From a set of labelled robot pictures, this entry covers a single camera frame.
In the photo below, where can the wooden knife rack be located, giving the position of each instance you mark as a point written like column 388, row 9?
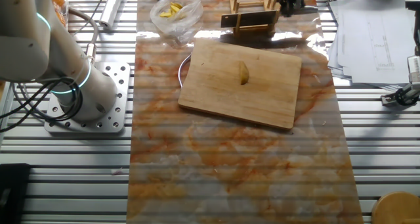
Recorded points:
column 252, row 29

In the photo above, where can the stack of white papers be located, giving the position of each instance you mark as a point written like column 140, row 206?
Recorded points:
column 377, row 53

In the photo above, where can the wooden cutting board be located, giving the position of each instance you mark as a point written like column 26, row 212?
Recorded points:
column 229, row 102

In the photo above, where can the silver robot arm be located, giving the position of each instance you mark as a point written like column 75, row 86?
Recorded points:
column 29, row 53

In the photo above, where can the black box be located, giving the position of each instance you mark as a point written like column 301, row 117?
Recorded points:
column 13, row 194

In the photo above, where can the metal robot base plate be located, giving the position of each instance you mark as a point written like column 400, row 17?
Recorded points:
column 121, row 86

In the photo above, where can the clear plastic bag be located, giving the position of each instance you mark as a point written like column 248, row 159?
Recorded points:
column 190, row 7

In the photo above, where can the wooden stand with round base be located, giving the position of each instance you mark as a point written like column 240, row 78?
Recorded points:
column 397, row 209

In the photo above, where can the clear plastic fruit tray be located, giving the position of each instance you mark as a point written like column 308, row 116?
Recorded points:
column 64, row 7

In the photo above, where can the orange marble pattern mat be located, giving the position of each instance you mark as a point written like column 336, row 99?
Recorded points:
column 229, row 168

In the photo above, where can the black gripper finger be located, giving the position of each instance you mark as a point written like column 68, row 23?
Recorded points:
column 286, row 10
column 298, row 6

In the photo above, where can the pile of potato slices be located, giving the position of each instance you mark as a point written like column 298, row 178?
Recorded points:
column 172, row 10

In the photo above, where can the white plastic wrap roll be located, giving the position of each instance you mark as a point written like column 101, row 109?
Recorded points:
column 111, row 10

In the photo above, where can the steel kitchen cleaver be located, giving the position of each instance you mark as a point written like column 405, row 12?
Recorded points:
column 252, row 18

